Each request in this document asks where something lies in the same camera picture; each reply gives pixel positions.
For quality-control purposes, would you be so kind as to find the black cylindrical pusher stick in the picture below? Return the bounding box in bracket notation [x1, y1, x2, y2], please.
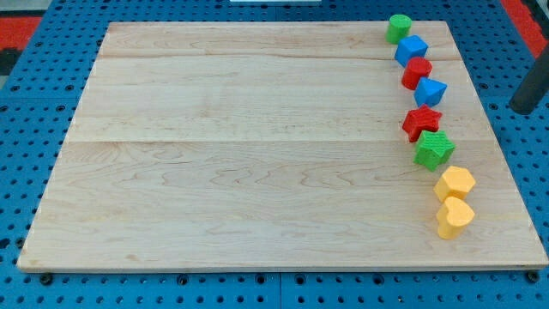
[510, 45, 548, 115]

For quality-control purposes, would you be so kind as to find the red cylinder block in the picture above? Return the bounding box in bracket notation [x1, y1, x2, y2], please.
[401, 57, 432, 90]

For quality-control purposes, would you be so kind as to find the yellow hexagon block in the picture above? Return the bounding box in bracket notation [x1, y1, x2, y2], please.
[433, 166, 476, 202]

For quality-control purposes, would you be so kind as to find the green cylinder block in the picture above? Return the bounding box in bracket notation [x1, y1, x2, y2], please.
[385, 14, 413, 45]

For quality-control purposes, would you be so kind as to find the blue cube block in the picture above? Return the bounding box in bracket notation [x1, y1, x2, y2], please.
[395, 35, 429, 67]

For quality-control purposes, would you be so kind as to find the green star block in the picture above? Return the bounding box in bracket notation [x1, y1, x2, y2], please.
[413, 130, 455, 172]

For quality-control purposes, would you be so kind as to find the blue triangle block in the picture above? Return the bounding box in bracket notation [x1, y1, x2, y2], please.
[413, 77, 447, 107]

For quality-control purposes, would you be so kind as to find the wooden board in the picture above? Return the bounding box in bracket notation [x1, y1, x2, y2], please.
[17, 21, 548, 274]

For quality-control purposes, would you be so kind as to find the yellow heart block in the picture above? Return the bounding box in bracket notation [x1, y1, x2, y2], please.
[436, 197, 475, 239]

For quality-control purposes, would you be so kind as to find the red star block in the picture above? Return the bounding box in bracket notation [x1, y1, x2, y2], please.
[402, 104, 443, 142]

